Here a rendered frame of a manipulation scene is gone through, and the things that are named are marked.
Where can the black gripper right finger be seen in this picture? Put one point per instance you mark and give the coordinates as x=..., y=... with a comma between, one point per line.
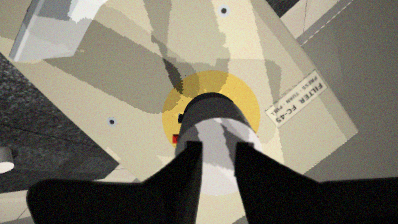
x=272, y=193

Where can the beige short cylinder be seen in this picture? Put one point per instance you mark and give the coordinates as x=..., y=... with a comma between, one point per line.
x=6, y=161

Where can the beige rectangular panel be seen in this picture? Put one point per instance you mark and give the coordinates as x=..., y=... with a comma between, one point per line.
x=143, y=63

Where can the white cylinder with two slots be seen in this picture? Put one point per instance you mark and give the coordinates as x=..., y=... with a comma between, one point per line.
x=220, y=125

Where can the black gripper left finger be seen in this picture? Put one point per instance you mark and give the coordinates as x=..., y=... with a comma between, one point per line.
x=170, y=196

